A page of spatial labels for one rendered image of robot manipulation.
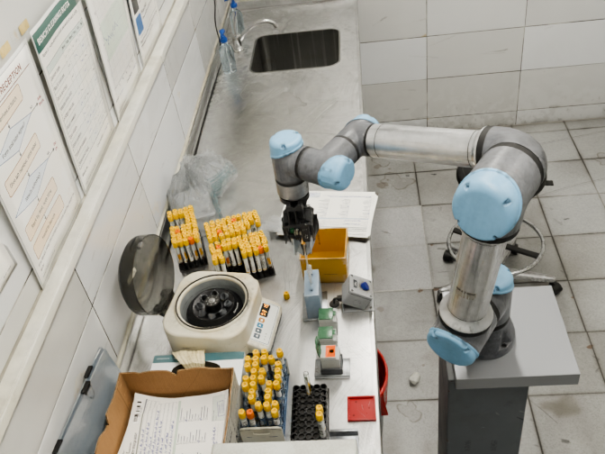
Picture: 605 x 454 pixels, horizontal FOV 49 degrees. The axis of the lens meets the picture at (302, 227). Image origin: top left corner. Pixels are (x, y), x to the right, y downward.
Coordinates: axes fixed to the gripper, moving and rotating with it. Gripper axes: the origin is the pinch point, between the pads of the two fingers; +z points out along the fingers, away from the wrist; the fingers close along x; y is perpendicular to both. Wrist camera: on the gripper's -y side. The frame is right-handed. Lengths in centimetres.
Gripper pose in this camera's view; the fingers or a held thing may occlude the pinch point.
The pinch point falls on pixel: (304, 249)
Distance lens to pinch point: 171.0
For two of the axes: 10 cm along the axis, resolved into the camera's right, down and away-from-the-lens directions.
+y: -0.1, 6.5, -7.6
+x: 9.9, -0.9, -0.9
